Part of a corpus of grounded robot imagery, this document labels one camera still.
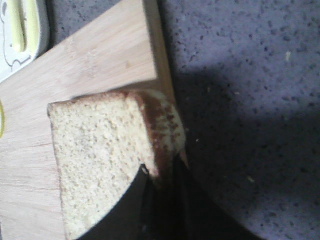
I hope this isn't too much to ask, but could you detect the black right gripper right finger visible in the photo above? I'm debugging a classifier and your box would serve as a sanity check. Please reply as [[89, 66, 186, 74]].
[[173, 154, 260, 240]]

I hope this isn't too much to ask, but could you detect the lemon slice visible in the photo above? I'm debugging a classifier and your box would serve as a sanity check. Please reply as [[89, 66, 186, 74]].
[[0, 102, 5, 138]]

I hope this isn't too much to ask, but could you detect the bread slice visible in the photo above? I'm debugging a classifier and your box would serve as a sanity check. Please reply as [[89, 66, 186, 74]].
[[47, 89, 186, 240]]

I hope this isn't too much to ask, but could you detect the wooden cutting board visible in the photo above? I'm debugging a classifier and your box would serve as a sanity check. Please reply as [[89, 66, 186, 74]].
[[0, 0, 175, 240]]

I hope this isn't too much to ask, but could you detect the yellow plastic fork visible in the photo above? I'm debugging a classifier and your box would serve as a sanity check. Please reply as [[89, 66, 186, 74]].
[[8, 0, 26, 53]]

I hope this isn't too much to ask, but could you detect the white bear tray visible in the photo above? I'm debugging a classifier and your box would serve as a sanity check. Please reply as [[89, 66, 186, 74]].
[[0, 0, 50, 82]]

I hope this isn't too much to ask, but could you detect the yellow plastic knife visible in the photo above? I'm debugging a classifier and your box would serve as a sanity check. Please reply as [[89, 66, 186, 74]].
[[25, 0, 40, 56]]

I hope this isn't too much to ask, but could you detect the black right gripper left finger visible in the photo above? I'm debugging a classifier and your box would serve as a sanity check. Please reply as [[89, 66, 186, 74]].
[[79, 164, 149, 240]]

